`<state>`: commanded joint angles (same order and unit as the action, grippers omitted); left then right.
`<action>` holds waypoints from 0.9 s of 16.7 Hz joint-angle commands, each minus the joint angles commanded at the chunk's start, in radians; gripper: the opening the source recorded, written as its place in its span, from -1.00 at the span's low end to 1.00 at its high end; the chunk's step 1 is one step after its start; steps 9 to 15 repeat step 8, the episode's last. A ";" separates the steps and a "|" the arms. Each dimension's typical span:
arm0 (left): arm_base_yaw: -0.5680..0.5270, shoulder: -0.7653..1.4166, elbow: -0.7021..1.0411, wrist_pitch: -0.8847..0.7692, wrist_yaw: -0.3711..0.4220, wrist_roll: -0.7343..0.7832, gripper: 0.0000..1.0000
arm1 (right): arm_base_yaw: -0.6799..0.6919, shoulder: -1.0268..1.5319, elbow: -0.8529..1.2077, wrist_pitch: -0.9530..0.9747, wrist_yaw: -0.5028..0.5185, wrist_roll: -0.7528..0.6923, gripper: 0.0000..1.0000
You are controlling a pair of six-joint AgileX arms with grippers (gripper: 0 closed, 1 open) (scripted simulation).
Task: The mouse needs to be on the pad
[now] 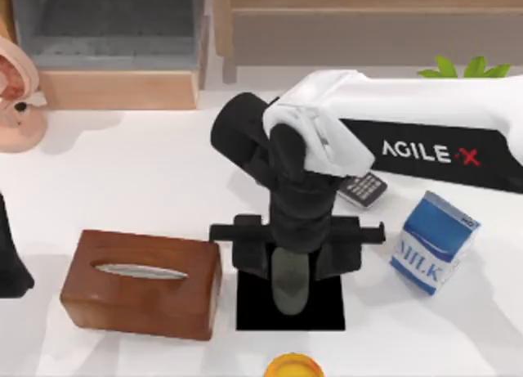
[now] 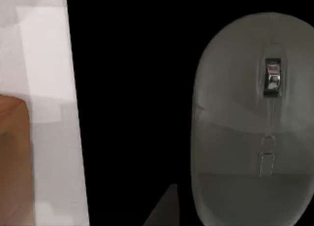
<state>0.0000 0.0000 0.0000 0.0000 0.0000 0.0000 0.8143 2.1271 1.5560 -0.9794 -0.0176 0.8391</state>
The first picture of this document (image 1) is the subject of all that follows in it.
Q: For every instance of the dark grey computer mouse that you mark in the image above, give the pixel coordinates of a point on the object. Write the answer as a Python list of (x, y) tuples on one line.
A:
[(291, 287)]

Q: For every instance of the black square mat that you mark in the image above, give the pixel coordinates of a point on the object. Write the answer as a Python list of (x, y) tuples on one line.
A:
[(327, 307)]

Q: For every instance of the black calculator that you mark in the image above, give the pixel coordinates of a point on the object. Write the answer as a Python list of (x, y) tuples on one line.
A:
[(363, 191)]

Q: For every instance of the blue and white milk carton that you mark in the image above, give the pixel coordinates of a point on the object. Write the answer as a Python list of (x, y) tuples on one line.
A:
[(433, 246)]

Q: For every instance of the orange round container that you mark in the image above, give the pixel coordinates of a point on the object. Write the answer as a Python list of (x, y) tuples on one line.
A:
[(293, 366)]

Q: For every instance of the brown wooden tissue box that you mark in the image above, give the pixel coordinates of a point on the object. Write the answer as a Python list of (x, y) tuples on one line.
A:
[(139, 283)]

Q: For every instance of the pale wooden drawer front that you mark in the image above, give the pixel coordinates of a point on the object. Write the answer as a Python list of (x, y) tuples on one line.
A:
[(118, 88)]

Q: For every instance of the brown cupboard drawer front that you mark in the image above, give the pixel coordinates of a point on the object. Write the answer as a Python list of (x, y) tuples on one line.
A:
[(347, 37)]

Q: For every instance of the green plant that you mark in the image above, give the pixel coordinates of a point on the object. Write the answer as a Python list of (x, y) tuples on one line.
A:
[(470, 68)]

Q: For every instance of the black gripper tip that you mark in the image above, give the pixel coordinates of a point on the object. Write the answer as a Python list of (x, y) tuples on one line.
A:
[(10, 254)]

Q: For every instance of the pink ear model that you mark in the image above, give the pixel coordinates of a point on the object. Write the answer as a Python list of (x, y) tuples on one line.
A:
[(16, 107)]

